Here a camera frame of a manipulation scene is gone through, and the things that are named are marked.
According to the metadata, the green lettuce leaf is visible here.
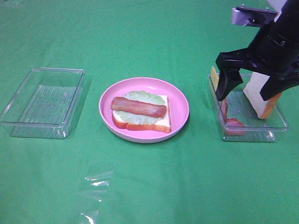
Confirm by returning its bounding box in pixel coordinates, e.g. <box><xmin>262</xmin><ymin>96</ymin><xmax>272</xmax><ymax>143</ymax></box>
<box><xmin>112</xmin><ymin>91</ymin><xmax>168</xmax><ymax>125</ymax></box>

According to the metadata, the clear plastic tray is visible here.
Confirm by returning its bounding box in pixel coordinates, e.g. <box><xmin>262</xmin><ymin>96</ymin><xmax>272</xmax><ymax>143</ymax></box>
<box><xmin>208</xmin><ymin>74</ymin><xmax>289</xmax><ymax>142</ymax></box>
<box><xmin>0</xmin><ymin>67</ymin><xmax>85</xmax><ymax>139</ymax></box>

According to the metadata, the yellow cheese slice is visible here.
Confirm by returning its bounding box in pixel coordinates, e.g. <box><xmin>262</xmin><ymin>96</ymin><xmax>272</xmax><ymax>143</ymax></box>
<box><xmin>210</xmin><ymin>67</ymin><xmax>219</xmax><ymax>92</ymax></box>

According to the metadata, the left clear plastic tray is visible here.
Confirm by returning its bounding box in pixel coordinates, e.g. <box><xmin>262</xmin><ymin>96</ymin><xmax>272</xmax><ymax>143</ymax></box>
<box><xmin>0</xmin><ymin>67</ymin><xmax>85</xmax><ymax>139</ymax></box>

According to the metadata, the bacon strip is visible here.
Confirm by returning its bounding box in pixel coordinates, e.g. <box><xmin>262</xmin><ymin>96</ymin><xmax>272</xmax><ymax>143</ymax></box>
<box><xmin>220</xmin><ymin>99</ymin><xmax>245</xmax><ymax>136</ymax></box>
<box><xmin>110</xmin><ymin>96</ymin><xmax>167</xmax><ymax>118</ymax></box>

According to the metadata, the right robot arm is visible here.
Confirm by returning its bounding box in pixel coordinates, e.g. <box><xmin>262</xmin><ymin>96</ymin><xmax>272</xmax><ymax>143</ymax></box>
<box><xmin>215</xmin><ymin>0</ymin><xmax>299</xmax><ymax>101</ymax></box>

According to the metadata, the bread slice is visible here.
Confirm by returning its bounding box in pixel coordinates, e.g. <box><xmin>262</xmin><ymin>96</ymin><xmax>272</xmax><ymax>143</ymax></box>
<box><xmin>243</xmin><ymin>72</ymin><xmax>282</xmax><ymax>120</ymax></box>
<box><xmin>112</xmin><ymin>98</ymin><xmax>171</xmax><ymax>133</ymax></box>

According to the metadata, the pink round plate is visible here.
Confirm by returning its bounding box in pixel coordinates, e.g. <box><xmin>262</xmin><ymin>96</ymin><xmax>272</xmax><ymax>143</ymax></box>
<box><xmin>98</xmin><ymin>77</ymin><xmax>190</xmax><ymax>143</ymax></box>

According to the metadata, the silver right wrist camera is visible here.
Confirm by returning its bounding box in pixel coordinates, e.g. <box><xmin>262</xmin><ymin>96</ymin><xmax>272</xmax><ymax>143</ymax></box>
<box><xmin>231</xmin><ymin>5</ymin><xmax>278</xmax><ymax>27</ymax></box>

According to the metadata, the right clear plastic tray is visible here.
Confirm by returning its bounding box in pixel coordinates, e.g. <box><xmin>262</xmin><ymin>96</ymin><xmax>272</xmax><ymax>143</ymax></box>
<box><xmin>208</xmin><ymin>74</ymin><xmax>289</xmax><ymax>142</ymax></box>

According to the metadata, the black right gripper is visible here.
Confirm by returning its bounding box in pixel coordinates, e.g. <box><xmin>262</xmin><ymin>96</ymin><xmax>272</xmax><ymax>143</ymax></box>
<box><xmin>215</xmin><ymin>21</ymin><xmax>299</xmax><ymax>101</ymax></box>

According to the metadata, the green tablecloth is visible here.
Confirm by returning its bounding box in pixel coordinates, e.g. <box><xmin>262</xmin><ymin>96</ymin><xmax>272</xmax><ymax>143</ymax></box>
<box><xmin>0</xmin><ymin>0</ymin><xmax>299</xmax><ymax>224</ymax></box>

